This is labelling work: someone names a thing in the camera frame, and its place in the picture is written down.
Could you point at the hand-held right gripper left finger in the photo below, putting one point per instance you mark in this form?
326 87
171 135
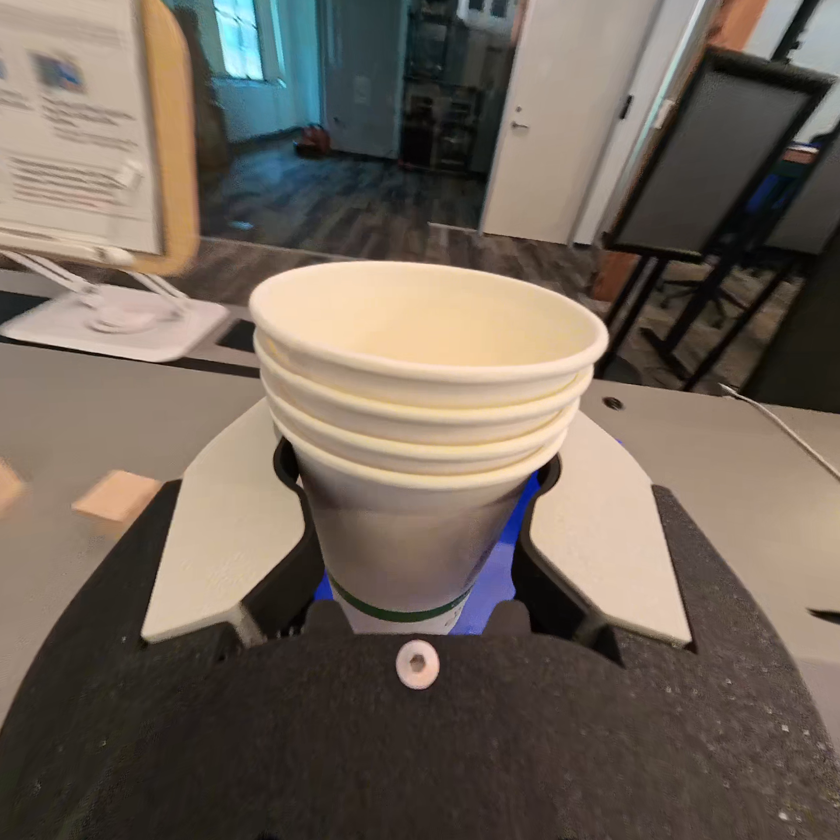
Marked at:
223 525

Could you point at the blue plastic bin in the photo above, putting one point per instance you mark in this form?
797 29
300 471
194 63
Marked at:
499 571

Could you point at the black shelf rack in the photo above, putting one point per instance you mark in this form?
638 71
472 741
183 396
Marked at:
439 98

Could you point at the white door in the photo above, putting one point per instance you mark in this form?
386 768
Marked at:
558 131

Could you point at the printed instruction sheet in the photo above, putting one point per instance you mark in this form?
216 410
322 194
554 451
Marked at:
72 131

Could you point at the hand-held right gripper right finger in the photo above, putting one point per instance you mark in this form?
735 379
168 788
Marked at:
610 531

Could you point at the wooden cube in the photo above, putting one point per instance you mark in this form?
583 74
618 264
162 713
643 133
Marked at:
118 495
10 489

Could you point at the instruction sheet on stand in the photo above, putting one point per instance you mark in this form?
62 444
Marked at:
170 131

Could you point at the black flat strip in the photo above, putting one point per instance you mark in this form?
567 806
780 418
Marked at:
237 334

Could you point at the dark panel on black stand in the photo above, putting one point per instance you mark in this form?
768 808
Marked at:
715 157

